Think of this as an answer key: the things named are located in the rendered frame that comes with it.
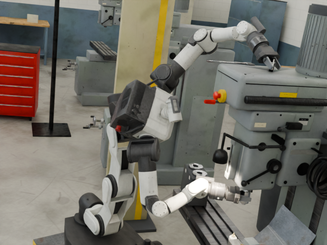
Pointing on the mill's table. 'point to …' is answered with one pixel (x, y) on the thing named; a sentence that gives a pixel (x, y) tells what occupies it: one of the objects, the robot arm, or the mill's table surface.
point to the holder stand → (190, 174)
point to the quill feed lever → (273, 166)
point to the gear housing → (271, 119)
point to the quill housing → (256, 158)
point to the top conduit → (285, 101)
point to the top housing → (268, 86)
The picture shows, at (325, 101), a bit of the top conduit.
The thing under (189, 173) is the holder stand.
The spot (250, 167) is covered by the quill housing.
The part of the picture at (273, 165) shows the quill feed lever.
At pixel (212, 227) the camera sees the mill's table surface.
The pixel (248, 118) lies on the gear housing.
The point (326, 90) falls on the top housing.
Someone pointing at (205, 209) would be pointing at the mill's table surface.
